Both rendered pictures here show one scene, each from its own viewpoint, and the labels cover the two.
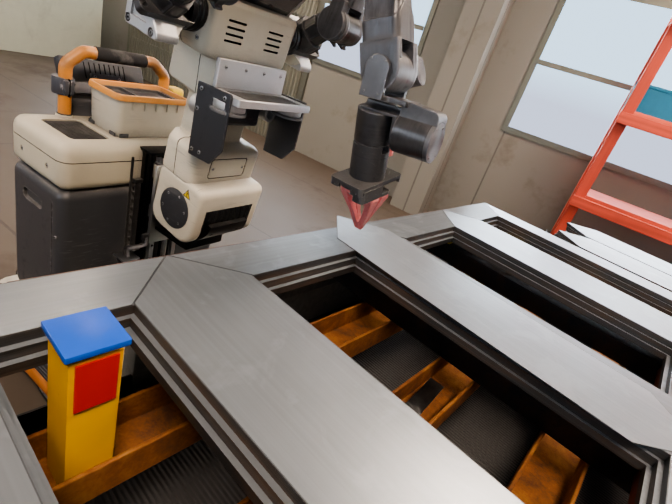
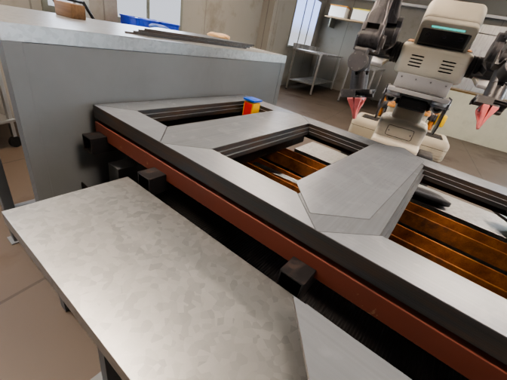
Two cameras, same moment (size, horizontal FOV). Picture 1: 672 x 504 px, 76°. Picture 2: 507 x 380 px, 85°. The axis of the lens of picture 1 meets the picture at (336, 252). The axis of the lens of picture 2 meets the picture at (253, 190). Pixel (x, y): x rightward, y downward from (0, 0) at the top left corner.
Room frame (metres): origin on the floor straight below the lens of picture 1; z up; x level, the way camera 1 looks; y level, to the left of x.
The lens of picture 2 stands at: (0.35, -1.03, 1.14)
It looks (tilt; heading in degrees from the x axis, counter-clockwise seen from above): 29 degrees down; 88
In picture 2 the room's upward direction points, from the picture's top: 12 degrees clockwise
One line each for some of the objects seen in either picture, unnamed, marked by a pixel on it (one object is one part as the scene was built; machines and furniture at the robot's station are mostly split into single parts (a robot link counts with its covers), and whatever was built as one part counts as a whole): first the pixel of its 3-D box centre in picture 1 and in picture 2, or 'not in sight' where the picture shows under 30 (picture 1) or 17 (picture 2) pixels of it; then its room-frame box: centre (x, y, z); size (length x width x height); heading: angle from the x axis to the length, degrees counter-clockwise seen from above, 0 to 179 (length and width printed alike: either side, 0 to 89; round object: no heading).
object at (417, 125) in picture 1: (406, 109); (364, 52); (0.64, -0.03, 1.14); 0.12 x 0.09 x 0.12; 65
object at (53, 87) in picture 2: not in sight; (191, 164); (0.07, 0.23, 0.51); 1.30 x 0.04 x 1.01; 56
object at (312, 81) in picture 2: not in sight; (315, 69); (1.70, 7.48, 0.54); 2.15 x 0.80 x 1.08; 64
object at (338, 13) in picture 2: not in sight; (339, 12); (2.05, 8.33, 2.04); 0.50 x 0.42 x 0.28; 154
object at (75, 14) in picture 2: not in sight; (70, 10); (-0.47, 0.25, 1.07); 0.10 x 0.06 x 0.05; 157
